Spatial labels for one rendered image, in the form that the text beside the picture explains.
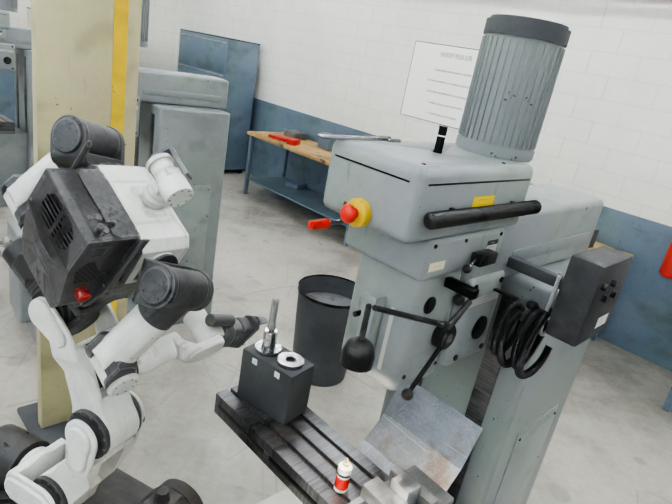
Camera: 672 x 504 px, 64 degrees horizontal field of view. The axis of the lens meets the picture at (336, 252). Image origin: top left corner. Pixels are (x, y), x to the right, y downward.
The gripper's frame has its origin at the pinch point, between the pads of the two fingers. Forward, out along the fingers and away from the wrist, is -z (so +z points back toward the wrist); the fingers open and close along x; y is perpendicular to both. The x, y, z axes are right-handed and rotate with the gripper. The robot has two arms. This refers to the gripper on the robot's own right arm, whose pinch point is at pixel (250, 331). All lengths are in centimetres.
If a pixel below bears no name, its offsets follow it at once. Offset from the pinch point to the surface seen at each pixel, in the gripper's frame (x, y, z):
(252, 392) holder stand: -19.1, -11.0, -14.6
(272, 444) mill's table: -18.0, -30.2, -5.8
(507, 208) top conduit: 80, -29, 20
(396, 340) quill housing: 41, -36, 22
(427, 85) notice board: 142, 239, -433
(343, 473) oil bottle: -1, -50, 0
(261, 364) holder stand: -8.2, -7.3, -10.1
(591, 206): 103, -33, -45
